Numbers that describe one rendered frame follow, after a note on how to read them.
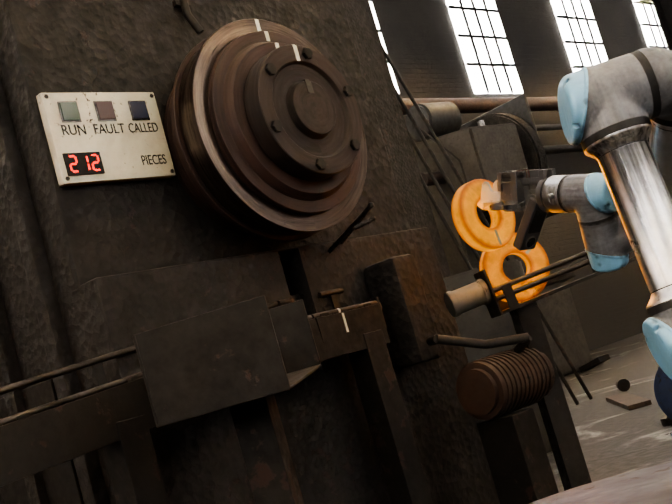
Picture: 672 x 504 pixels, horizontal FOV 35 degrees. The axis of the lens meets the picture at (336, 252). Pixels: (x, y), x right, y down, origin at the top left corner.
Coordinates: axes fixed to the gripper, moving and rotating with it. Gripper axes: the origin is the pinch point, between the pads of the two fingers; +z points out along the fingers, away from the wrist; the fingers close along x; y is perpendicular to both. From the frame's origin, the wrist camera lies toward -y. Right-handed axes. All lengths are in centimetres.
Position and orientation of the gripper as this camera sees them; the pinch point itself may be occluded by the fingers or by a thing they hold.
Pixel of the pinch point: (481, 206)
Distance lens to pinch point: 229.0
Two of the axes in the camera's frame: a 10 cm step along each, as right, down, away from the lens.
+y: -0.9, -9.9, -0.9
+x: -7.9, 1.3, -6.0
